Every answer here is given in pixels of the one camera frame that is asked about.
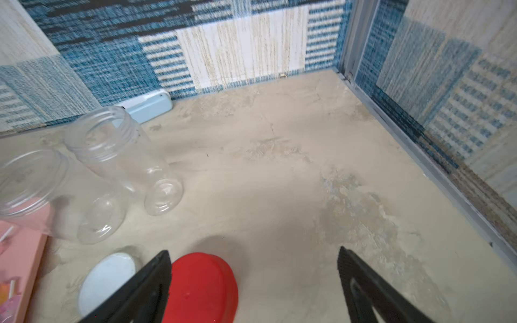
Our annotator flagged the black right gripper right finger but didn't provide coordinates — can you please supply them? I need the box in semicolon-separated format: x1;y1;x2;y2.
337;246;432;322

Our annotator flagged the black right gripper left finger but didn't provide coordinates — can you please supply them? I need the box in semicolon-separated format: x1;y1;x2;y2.
81;250;172;323

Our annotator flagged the white jar lid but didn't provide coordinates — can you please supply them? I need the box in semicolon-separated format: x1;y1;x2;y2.
78;252;137;318

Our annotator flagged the red jar lid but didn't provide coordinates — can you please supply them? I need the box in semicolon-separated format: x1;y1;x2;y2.
162;252;238;323

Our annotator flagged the red lid candy jar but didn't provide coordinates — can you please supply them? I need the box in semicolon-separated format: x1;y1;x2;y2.
1;149;129;244

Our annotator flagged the clear candy jar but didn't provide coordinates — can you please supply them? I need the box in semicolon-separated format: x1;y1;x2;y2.
63;106;184;216

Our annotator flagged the pink plastic tray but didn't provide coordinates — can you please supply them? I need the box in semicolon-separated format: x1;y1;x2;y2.
1;221;47;322

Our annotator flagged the grey stapler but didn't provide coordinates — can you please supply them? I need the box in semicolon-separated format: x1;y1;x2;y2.
115;89;174;124

